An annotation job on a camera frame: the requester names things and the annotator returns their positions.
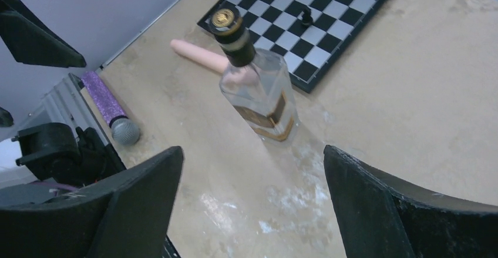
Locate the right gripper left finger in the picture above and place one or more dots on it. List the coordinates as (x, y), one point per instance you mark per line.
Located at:
(124, 215)

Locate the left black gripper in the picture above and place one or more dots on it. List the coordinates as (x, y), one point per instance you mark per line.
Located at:
(31, 42)

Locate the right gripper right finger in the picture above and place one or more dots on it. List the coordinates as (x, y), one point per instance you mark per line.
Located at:
(381, 215)

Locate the clear square liquor bottle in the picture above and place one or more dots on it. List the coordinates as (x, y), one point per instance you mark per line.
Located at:
(269, 106)

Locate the purple glitter microphone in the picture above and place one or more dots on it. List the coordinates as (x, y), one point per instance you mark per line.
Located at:
(124, 131)

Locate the black chess pawn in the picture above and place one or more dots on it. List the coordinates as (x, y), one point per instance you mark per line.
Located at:
(306, 17)

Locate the black white chessboard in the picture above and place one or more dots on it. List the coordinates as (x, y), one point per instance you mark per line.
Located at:
(310, 34)

